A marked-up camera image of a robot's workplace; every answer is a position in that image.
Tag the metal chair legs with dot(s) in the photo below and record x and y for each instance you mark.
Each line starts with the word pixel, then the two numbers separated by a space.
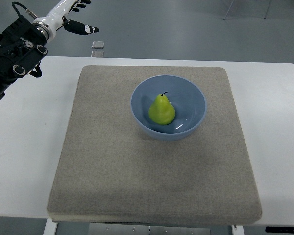
pixel 247 8

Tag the lower floor outlet plate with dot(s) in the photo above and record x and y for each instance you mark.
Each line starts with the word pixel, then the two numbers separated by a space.
pixel 97 53

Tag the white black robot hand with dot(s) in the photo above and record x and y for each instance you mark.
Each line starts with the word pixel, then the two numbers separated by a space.
pixel 57 19

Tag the green pear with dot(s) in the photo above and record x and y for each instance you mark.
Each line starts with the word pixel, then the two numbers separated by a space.
pixel 161 110

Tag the upper floor outlet plate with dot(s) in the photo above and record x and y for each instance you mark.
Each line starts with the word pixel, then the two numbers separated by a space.
pixel 97 44

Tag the grey felt mat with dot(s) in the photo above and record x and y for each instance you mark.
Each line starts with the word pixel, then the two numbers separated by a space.
pixel 111 171

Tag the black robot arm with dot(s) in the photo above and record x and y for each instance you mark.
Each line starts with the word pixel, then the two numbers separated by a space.
pixel 22 47

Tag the white table frame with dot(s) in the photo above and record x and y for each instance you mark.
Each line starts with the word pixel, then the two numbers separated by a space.
pixel 115 229

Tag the blue ceramic bowl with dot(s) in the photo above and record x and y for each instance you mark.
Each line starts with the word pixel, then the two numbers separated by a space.
pixel 186 97

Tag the floor outlet plate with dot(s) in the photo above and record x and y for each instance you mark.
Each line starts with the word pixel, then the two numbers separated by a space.
pixel 97 53
pixel 97 44

